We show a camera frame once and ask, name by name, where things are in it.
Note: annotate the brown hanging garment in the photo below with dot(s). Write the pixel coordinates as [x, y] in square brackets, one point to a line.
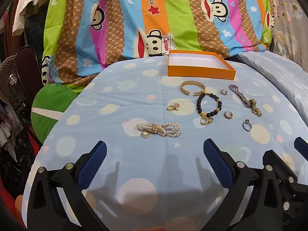
[12, 28]

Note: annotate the pale blue quilt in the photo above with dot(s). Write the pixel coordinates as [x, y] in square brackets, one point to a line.
[276, 72]

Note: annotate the light blue planet-print sheet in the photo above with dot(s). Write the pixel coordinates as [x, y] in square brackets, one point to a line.
[144, 89]

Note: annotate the black electric fan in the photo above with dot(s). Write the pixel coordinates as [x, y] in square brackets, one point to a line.
[12, 79]

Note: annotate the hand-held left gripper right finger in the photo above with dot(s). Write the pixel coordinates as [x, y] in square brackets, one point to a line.
[217, 166]

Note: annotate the orange cardboard box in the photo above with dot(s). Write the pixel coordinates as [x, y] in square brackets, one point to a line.
[192, 73]

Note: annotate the green cushion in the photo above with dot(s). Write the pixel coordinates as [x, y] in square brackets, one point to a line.
[48, 101]

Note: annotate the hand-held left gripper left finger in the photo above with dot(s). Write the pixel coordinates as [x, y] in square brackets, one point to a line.
[93, 163]

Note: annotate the round gold pearl earring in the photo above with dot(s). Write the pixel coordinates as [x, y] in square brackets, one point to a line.
[145, 135]

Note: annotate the dark oval chair back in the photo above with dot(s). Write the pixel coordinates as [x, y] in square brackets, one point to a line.
[28, 62]

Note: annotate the small silver hoop earring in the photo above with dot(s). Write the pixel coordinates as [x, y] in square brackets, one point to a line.
[221, 92]

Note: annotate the grey floral cloth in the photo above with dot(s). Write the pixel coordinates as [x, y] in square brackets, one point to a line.
[288, 16]

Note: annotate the gold linked rings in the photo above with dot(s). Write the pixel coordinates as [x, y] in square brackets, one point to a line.
[204, 121]

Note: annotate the white lace garment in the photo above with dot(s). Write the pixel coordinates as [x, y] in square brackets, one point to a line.
[24, 2]

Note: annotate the red plastic object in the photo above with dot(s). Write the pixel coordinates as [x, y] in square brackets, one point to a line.
[9, 209]

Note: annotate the striped cartoon printed blanket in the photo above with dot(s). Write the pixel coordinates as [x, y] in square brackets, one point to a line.
[168, 4]

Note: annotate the silver and gold wristwatch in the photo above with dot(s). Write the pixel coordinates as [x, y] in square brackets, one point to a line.
[243, 99]

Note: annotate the gold hoop earring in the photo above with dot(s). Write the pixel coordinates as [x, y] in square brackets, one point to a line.
[226, 115]

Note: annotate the dark clothing pile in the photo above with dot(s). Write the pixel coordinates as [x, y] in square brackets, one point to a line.
[16, 154]

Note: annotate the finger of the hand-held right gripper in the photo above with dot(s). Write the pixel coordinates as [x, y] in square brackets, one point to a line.
[302, 145]
[279, 166]

